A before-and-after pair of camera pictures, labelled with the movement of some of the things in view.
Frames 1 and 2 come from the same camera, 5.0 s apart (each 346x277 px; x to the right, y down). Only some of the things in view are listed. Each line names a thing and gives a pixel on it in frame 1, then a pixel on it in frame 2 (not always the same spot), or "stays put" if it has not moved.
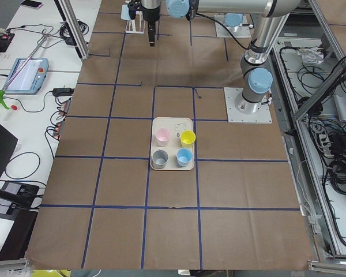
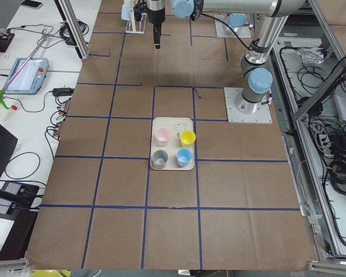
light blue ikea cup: (125, 14) stays put
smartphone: (34, 4) stays put
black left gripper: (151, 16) -> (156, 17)
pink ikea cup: (162, 135) stays put
